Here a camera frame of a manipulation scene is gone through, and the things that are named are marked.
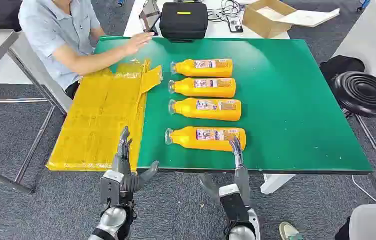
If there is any grey chair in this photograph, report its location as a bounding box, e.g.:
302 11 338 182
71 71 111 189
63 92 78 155
349 203 376 240

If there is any black cable bundle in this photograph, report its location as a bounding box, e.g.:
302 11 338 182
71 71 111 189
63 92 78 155
207 0 245 23

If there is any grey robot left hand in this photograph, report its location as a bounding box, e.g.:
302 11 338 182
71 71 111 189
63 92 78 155
111 125 160 207

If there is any black handheld device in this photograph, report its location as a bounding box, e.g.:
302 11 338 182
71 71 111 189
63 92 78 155
226 15 244 34

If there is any yellow plastic sheet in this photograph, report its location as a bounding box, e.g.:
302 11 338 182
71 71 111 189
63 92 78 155
46 59 163 173

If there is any person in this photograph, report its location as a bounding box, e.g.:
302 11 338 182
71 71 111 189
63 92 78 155
18 0 156 100

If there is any black bag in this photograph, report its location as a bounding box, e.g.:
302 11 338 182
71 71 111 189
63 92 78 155
319 54 366 84

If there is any white table leg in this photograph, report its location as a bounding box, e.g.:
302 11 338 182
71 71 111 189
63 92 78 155
260 173 296 196

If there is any orange drink bottle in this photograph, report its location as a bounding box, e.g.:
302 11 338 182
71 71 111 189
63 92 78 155
168 97 242 122
168 77 236 99
164 126 247 153
170 58 233 78

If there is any metal frame stand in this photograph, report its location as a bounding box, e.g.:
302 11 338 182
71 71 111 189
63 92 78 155
138 0 162 36

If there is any black round stool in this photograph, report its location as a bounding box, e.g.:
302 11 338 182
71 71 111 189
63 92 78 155
332 71 376 119

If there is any open cardboard box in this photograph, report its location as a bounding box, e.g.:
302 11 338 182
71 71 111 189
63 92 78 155
242 0 341 39

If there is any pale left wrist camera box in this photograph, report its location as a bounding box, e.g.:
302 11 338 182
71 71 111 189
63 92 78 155
100 170 124 206

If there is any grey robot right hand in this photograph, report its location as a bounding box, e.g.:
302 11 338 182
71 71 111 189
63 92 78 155
198 136 252 208

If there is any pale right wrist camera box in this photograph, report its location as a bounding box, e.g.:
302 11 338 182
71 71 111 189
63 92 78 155
219 184 251 223

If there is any white green shoe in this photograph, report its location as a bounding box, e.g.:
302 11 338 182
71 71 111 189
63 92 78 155
278 221 305 240

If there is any black carry case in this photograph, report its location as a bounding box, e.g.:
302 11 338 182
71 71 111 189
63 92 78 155
159 1 209 43

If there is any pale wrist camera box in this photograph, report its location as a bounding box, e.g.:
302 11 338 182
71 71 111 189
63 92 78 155
219 184 251 223
100 170 124 206

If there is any white floor cable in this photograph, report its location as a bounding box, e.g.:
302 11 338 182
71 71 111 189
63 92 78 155
351 174 376 204

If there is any person's hand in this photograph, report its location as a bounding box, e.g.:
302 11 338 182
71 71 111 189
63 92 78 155
122 31 156 56

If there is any white side table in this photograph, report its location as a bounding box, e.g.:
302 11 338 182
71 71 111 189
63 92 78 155
332 0 376 92

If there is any green table mat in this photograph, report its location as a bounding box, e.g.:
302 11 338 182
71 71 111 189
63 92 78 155
93 35 374 175

